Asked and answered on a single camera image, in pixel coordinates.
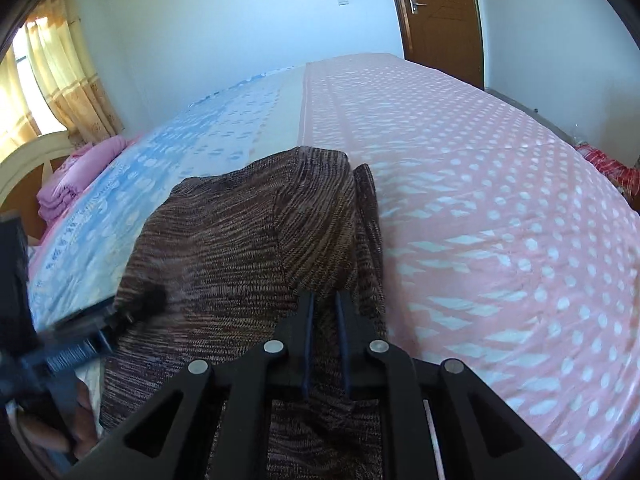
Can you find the red checked cloth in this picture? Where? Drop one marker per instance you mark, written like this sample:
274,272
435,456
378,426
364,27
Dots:
607,165

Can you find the person's left hand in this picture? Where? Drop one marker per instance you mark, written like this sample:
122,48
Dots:
47,437

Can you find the brown wooden door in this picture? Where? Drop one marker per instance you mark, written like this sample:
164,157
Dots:
440,25

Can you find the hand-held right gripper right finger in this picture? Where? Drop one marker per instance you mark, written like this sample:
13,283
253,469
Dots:
344,345

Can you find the yellow patterned curtain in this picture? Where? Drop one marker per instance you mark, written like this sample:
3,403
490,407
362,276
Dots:
65,75

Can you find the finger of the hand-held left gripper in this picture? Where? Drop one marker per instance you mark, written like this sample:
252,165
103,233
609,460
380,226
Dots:
85,332

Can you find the brown knitted sweater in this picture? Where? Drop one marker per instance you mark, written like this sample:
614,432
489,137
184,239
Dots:
225,235

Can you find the folded pink quilt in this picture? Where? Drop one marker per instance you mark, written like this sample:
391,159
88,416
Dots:
75,180

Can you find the pink dotted blanket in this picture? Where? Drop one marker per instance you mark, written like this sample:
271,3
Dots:
475,210

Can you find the pink bedsheet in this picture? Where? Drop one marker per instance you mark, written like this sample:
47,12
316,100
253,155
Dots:
37,260

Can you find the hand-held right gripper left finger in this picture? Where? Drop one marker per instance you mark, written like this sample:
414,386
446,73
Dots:
307,345

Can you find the cream and wood headboard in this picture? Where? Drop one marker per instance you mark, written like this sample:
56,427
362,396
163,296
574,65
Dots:
25,160

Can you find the blue polka-dot blanket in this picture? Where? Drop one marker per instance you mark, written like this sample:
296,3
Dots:
175,150

